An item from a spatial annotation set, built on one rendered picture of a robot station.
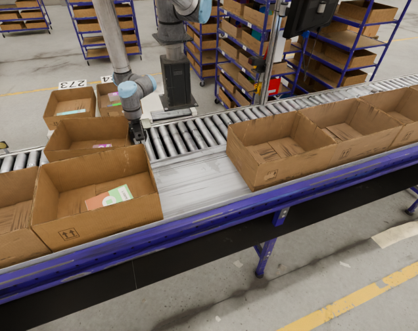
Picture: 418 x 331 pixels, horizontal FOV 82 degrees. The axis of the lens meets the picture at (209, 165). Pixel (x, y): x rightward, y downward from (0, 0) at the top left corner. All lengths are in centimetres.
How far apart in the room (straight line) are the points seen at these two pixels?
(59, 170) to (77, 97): 113
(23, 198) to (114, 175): 36
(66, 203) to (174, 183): 44
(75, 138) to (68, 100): 57
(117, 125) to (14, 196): 65
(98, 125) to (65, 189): 53
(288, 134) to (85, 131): 119
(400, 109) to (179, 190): 148
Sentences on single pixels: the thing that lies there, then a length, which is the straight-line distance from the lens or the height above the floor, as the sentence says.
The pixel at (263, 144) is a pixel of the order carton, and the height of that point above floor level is 88.
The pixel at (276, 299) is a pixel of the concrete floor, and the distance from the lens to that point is 183.
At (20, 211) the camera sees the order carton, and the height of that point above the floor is 89.
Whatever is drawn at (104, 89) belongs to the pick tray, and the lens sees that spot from 216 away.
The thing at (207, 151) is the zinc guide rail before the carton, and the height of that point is 89.
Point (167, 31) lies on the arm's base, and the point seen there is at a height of 126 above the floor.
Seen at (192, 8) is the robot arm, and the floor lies 141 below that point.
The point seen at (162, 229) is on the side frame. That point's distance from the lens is 93.
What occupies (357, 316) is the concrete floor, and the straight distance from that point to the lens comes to 198.
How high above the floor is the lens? 169
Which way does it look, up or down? 43 degrees down
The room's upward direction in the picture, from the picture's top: 1 degrees clockwise
